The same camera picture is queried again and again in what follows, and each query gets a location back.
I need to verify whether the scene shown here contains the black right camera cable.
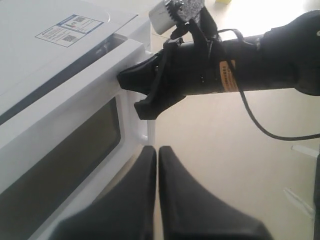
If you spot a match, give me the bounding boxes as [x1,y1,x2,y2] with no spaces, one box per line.
[214,28,320,141]

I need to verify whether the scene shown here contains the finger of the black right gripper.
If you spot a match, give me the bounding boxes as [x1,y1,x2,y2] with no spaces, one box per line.
[133,85,185,120]
[117,56,165,94]

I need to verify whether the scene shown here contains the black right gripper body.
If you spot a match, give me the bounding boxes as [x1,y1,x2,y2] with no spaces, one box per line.
[159,41,239,100]

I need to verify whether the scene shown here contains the white Midea microwave oven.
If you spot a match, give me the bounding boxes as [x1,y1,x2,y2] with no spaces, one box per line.
[0,0,153,126]

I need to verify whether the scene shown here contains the white instruction sticker label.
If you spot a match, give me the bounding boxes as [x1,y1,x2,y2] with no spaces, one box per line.
[35,14,104,48]

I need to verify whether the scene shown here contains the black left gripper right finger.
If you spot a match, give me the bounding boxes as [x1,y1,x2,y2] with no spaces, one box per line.
[158,146,273,240]

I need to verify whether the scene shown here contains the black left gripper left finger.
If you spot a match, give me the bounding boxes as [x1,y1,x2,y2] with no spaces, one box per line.
[52,146,157,240]

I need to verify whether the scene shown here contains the white microwave door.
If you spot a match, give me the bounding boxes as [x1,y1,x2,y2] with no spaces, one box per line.
[0,39,154,240]

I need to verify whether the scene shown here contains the yellow object on table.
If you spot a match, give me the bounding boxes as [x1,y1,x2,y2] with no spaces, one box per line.
[215,0,232,5]

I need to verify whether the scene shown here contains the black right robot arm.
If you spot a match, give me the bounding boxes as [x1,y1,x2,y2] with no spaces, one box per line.
[117,10,320,120]

